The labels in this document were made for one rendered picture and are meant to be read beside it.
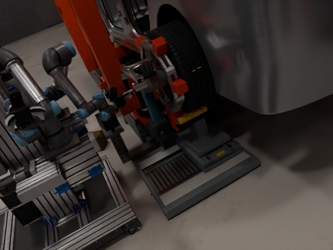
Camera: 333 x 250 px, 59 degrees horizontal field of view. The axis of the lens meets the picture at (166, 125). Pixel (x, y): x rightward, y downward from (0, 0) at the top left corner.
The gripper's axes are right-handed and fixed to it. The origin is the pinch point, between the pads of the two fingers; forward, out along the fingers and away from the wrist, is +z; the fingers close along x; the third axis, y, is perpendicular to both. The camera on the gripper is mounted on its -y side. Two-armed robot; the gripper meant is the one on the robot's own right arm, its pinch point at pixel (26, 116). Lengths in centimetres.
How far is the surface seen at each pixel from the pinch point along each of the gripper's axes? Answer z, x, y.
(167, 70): -31, -92, 14
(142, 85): -42, -77, 21
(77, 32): -286, -136, 1
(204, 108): -36, -122, 56
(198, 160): -36, -108, 95
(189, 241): 2, -58, 117
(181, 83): -22, -93, 23
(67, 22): -288, -128, -15
